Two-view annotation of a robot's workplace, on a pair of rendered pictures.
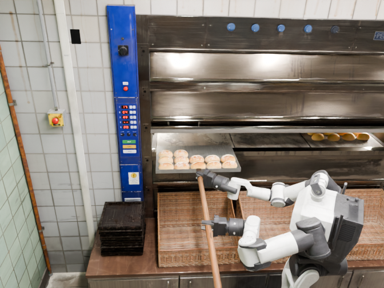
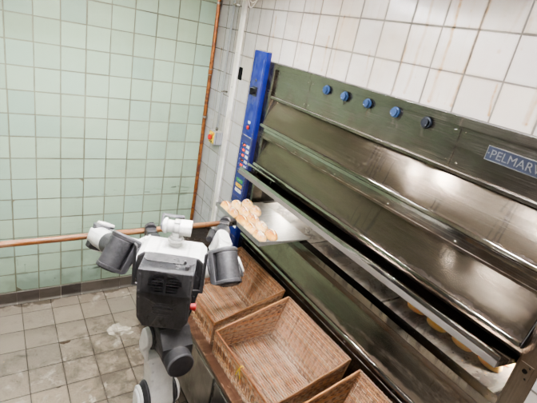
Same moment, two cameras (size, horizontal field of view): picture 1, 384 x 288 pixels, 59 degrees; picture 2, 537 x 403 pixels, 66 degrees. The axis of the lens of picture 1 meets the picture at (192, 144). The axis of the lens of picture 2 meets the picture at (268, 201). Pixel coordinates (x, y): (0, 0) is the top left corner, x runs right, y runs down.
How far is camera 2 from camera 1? 2.21 m
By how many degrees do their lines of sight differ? 54
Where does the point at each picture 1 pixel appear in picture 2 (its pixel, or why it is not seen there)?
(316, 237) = (108, 242)
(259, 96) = (336, 185)
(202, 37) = (306, 95)
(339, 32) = (434, 129)
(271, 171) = (325, 297)
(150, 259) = not seen: hidden behind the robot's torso
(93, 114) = (232, 145)
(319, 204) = (165, 245)
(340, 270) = (165, 360)
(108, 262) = not seen: hidden behind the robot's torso
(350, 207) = (169, 264)
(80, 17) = (245, 57)
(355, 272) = not seen: outside the picture
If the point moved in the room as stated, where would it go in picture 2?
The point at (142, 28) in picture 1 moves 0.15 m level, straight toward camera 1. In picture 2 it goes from (272, 75) to (252, 72)
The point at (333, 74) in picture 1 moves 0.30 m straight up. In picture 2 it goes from (412, 190) to (436, 119)
